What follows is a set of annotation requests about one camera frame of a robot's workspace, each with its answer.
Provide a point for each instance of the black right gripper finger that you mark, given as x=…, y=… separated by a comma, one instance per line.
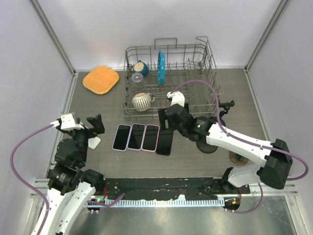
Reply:
x=186, y=108
x=162, y=119

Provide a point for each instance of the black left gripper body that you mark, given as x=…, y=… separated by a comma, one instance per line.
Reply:
x=83, y=134

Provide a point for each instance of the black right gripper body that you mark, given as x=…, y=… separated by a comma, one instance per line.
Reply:
x=175, y=127

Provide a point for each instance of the black phone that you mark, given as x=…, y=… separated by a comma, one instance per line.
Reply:
x=164, y=144

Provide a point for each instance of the black round-base phone stand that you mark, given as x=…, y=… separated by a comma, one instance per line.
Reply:
x=225, y=107

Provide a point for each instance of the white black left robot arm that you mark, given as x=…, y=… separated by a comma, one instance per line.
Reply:
x=69, y=188

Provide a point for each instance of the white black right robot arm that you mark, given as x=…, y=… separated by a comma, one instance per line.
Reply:
x=272, y=162

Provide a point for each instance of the white stand of pink phone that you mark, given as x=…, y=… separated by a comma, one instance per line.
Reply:
x=93, y=142

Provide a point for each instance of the wooden rimmed round stand base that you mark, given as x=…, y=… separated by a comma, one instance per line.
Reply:
x=238, y=159

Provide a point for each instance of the white grey striped mug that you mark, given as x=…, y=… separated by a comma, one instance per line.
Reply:
x=143, y=101

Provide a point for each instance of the clear drinking glass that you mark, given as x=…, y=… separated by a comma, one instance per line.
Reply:
x=137, y=82

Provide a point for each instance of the blue dotted plate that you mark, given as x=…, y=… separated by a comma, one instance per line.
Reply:
x=161, y=68

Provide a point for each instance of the dark blue ceramic cup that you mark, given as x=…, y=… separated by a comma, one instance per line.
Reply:
x=141, y=68

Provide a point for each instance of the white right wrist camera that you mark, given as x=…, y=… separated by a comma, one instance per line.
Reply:
x=176, y=98

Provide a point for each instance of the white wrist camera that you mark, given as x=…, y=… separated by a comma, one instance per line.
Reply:
x=176, y=98
x=68, y=122

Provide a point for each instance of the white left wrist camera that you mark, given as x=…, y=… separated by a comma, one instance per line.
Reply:
x=68, y=122

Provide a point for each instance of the grey wire dish rack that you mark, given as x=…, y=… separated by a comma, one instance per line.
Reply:
x=184, y=62

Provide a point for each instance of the white slotted cable duct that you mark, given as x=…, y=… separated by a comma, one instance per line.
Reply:
x=180, y=202

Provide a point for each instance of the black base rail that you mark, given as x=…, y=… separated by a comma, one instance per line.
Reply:
x=165, y=189

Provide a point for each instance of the aluminium frame post left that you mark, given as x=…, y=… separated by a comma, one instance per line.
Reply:
x=51, y=33

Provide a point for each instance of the aluminium frame post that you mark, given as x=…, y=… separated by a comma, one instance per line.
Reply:
x=51, y=33
x=281, y=7

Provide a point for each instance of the aluminium frame post right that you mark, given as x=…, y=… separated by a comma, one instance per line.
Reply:
x=281, y=7

